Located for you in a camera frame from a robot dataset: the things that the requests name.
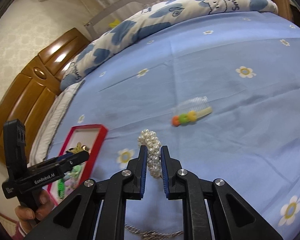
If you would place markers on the yellow hair claw clip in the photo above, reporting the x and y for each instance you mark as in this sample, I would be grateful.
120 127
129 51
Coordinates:
78 148

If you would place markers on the red shallow tray box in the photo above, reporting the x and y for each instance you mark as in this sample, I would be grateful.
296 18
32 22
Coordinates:
93 137

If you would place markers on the comb clip with colourful beads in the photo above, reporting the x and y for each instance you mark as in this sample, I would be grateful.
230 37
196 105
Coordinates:
190 111

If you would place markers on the blue heart patterned duvet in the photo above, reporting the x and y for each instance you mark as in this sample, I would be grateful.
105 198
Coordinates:
147 22

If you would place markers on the grey bed guard rail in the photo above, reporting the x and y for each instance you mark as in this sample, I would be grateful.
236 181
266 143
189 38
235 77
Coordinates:
116 12

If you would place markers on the wooden headboard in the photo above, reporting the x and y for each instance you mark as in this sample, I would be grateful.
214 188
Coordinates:
33 91

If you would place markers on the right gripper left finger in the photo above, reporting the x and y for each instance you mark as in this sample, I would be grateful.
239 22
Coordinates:
96 210

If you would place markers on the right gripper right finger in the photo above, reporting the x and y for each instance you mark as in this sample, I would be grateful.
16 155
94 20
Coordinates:
211 209

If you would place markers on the grey striped pillow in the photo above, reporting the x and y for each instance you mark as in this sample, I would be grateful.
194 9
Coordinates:
51 122

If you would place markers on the blue floral bed sheet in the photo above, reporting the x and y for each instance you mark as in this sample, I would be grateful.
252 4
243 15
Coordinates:
247 64

